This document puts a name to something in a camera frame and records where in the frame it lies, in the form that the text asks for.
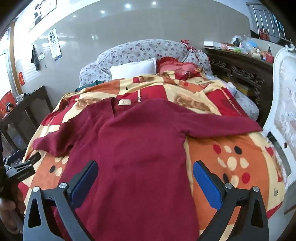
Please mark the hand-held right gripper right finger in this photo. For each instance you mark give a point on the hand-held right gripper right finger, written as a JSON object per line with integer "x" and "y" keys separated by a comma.
{"x": 207, "y": 185}

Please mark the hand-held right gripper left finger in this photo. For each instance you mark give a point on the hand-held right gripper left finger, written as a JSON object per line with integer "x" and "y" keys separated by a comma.
{"x": 84, "y": 183}

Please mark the maroon knit sweater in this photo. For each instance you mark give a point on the maroon knit sweater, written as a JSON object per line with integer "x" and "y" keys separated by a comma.
{"x": 138, "y": 150}

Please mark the person's left hand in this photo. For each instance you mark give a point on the person's left hand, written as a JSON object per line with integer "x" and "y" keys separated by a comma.
{"x": 8, "y": 213}

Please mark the orange red printed blanket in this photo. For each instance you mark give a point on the orange red printed blanket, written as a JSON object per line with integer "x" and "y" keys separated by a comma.
{"x": 231, "y": 148}

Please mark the dark wooden table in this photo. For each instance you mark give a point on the dark wooden table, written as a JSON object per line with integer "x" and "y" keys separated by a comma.
{"x": 30, "y": 109}

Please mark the red gift bag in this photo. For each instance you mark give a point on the red gift bag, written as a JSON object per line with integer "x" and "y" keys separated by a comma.
{"x": 5, "y": 103}

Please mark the dark green cloth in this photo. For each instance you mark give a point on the dark green cloth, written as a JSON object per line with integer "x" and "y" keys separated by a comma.
{"x": 89, "y": 85}

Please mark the white plastic bag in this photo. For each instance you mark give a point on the white plastic bag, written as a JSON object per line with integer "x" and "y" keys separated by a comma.
{"x": 231, "y": 88}

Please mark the dark hanging cloth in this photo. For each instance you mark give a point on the dark hanging cloth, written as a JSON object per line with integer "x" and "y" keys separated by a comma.
{"x": 35, "y": 59}

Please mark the white ornate chair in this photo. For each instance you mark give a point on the white ornate chair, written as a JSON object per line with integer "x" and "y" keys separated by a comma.
{"x": 284, "y": 92}

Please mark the red heart cushion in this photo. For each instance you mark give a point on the red heart cushion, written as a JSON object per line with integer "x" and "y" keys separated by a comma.
{"x": 178, "y": 67}

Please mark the dark carved wooden cabinet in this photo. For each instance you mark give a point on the dark carved wooden cabinet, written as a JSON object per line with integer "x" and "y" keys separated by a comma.
{"x": 240, "y": 67}

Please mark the white pillow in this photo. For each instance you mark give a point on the white pillow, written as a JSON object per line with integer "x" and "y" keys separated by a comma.
{"x": 134, "y": 68}

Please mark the eye chart poster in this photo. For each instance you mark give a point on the eye chart poster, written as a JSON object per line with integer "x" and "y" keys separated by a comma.
{"x": 55, "y": 44}

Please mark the white flat box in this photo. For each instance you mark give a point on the white flat box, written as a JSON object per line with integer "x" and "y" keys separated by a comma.
{"x": 211, "y": 44}

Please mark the red shiny patterned bag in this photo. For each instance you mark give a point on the red shiny patterned bag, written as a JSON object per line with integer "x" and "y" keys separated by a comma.
{"x": 187, "y": 45}

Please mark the floral pillows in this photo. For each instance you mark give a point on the floral pillows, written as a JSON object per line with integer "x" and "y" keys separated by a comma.
{"x": 138, "y": 49}

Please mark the pile of bags and packets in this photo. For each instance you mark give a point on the pile of bags and packets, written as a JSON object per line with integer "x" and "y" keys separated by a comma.
{"x": 245, "y": 46}

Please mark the dark glass bottle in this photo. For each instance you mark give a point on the dark glass bottle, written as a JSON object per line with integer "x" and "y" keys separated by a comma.
{"x": 270, "y": 54}

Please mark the metal stair railing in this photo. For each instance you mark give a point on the metal stair railing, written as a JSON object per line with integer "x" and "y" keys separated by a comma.
{"x": 266, "y": 20}

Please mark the red paper wall decoration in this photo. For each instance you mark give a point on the red paper wall decoration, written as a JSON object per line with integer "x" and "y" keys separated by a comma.
{"x": 21, "y": 78}

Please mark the framed wall picture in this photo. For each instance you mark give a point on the framed wall picture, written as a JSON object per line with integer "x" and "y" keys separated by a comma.
{"x": 42, "y": 14}

